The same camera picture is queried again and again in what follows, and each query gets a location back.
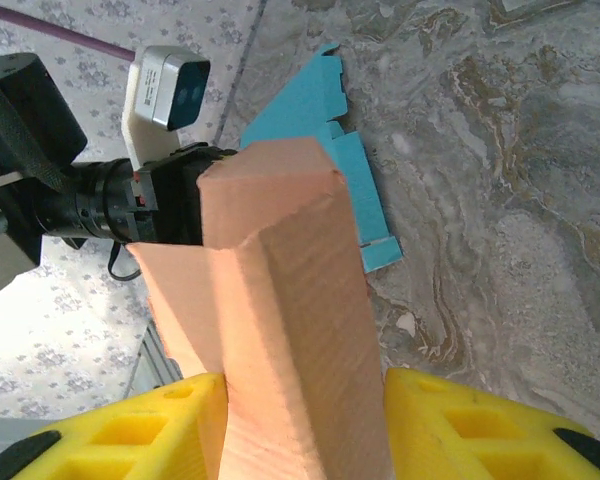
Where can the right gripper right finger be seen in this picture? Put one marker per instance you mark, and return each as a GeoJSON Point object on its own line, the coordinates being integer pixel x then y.
{"type": "Point", "coordinates": [480, 440]}

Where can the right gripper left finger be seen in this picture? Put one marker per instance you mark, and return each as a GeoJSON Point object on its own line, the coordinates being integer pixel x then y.
{"type": "Point", "coordinates": [130, 435]}

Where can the orange paper box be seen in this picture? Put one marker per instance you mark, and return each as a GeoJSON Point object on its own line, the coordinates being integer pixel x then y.
{"type": "Point", "coordinates": [290, 300]}

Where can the blue paper box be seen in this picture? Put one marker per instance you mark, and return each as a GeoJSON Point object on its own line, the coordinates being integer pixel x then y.
{"type": "Point", "coordinates": [310, 105]}

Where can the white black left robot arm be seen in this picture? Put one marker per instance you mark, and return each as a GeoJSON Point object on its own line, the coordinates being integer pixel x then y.
{"type": "Point", "coordinates": [5, 270]}

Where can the aluminium table edge rail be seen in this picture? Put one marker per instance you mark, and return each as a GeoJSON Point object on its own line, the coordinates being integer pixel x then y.
{"type": "Point", "coordinates": [152, 360]}

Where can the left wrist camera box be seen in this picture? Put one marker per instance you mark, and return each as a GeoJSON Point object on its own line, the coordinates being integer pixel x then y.
{"type": "Point", "coordinates": [165, 85]}

